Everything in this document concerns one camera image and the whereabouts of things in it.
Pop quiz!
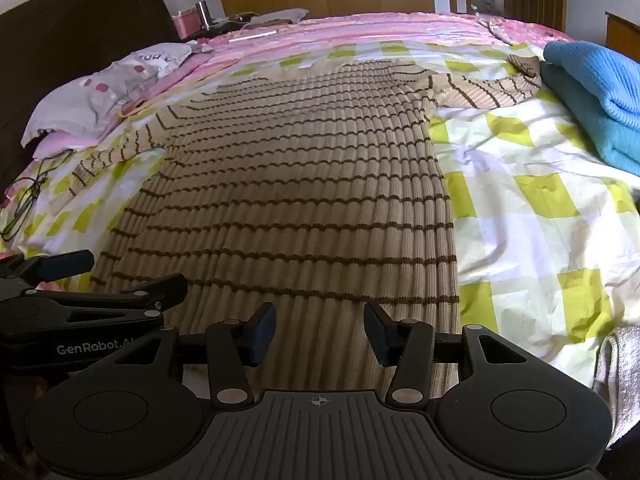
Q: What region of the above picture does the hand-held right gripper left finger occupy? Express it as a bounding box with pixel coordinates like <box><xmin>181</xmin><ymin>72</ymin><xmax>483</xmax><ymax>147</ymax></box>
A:
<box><xmin>102</xmin><ymin>303</ymin><xmax>278</xmax><ymax>409</ymax></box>

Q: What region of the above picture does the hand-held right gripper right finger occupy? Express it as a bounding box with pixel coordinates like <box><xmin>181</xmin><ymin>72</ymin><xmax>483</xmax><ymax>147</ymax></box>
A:
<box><xmin>363</xmin><ymin>302</ymin><xmax>531</xmax><ymax>406</ymax></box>

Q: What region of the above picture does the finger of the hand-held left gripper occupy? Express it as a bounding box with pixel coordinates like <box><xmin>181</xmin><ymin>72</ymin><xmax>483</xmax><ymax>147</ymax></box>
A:
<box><xmin>0</xmin><ymin>273</ymin><xmax>189</xmax><ymax>335</ymax></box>
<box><xmin>0</xmin><ymin>249</ymin><xmax>96</xmax><ymax>289</ymax></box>

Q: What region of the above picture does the beige brown-striped knit sweater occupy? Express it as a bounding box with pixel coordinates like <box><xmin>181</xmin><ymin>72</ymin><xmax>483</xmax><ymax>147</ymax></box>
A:
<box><xmin>52</xmin><ymin>57</ymin><xmax>543</xmax><ymax>391</ymax></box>

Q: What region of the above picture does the grey pillow with pink dots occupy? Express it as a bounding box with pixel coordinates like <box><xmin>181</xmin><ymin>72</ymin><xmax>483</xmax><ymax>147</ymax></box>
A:
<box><xmin>21</xmin><ymin>42</ymin><xmax>201</xmax><ymax>148</ymax></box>

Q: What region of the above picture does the yellow white checked quilt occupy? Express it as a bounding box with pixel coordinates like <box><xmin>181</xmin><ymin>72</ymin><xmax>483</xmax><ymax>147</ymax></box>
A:
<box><xmin>0</xmin><ymin>40</ymin><xmax>640</xmax><ymax>391</ymax></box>

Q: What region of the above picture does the dark wooden headboard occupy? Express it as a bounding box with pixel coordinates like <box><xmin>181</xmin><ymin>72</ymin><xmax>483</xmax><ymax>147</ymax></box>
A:
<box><xmin>0</xmin><ymin>0</ymin><xmax>183</xmax><ymax>201</ymax></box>

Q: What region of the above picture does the white towel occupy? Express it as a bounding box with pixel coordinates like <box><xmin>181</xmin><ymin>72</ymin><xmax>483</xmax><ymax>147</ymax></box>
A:
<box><xmin>592</xmin><ymin>327</ymin><xmax>640</xmax><ymax>448</ymax></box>

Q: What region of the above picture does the pink box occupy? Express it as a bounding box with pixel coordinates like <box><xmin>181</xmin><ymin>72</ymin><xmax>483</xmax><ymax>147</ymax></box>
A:
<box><xmin>171</xmin><ymin>7</ymin><xmax>203</xmax><ymax>38</ymax></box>

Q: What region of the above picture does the grey cloth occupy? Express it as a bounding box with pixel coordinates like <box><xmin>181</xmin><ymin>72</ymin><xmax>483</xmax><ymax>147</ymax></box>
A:
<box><xmin>249</xmin><ymin>8</ymin><xmax>311</xmax><ymax>26</ymax></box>

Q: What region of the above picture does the folded blue blanket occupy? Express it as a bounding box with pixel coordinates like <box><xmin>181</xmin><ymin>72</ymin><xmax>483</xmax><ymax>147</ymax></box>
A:
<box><xmin>540</xmin><ymin>40</ymin><xmax>640</xmax><ymax>177</ymax></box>

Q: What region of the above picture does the wooden cabinet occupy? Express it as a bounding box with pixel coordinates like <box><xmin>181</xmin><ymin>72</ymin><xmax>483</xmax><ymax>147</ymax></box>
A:
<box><xmin>605</xmin><ymin>11</ymin><xmax>640</xmax><ymax>61</ymax></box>

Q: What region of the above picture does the black cable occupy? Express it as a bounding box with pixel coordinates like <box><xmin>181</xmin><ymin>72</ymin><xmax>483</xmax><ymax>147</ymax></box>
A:
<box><xmin>0</xmin><ymin>151</ymin><xmax>71</xmax><ymax>241</ymax></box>

